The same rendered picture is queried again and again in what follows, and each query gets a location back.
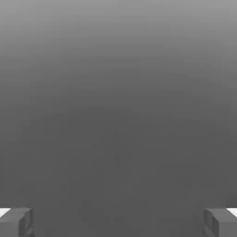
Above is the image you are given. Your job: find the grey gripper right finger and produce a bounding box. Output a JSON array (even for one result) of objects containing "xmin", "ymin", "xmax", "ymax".
[{"xmin": 203, "ymin": 207, "xmax": 237, "ymax": 237}]

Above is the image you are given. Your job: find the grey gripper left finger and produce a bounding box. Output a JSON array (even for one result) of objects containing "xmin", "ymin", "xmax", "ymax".
[{"xmin": 0, "ymin": 207, "xmax": 35, "ymax": 237}]

